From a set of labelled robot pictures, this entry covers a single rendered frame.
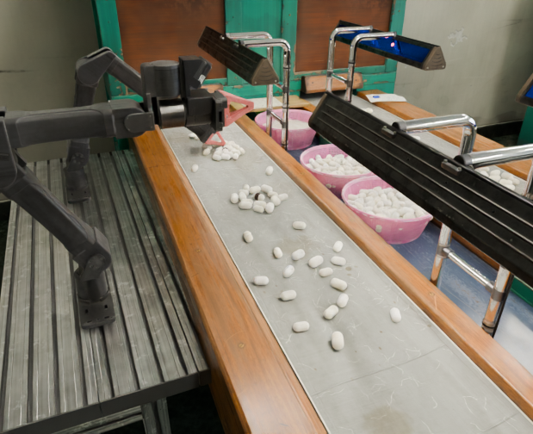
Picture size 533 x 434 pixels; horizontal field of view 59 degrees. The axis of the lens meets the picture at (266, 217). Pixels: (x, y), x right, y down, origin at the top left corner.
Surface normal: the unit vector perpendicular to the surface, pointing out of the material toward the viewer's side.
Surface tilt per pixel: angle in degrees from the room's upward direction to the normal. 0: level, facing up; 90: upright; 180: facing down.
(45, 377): 0
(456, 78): 90
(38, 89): 90
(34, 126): 87
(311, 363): 0
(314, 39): 90
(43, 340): 0
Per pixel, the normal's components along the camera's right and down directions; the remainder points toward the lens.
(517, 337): 0.00, -0.87
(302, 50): 0.36, 0.47
